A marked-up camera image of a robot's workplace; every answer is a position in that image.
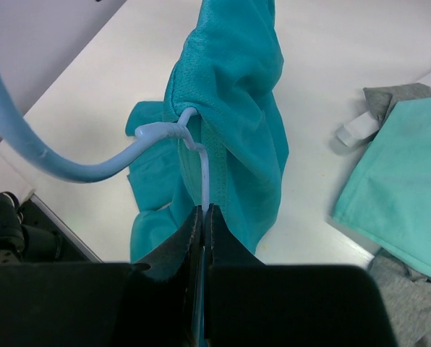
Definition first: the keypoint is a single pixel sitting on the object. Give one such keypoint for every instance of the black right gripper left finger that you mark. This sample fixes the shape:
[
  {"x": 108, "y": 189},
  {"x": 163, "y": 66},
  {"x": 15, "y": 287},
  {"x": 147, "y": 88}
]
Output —
[{"x": 152, "y": 302}]

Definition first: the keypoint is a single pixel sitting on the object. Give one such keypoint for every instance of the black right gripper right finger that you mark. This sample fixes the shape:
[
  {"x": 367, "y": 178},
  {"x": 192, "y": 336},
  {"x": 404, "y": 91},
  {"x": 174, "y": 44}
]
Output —
[{"x": 249, "y": 303}]

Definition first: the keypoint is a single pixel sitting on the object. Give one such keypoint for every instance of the grey cloth on table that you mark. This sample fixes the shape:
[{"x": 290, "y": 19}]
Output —
[{"x": 406, "y": 293}]

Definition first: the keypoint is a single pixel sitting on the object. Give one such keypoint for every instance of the mint green t shirt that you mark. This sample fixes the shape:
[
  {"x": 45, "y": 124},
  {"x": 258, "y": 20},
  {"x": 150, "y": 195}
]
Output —
[{"x": 388, "y": 195}]

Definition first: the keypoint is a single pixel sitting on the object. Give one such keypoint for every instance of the teal blue t shirt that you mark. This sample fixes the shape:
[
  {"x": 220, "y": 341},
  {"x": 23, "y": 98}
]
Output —
[{"x": 228, "y": 68}]

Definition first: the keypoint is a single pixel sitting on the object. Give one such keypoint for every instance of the metal clothes rack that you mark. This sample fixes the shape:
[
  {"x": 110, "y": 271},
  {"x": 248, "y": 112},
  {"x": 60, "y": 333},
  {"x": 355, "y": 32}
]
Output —
[{"x": 358, "y": 130}]

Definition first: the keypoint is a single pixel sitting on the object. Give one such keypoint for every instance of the light blue wire hanger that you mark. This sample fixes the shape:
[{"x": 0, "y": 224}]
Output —
[{"x": 17, "y": 132}]

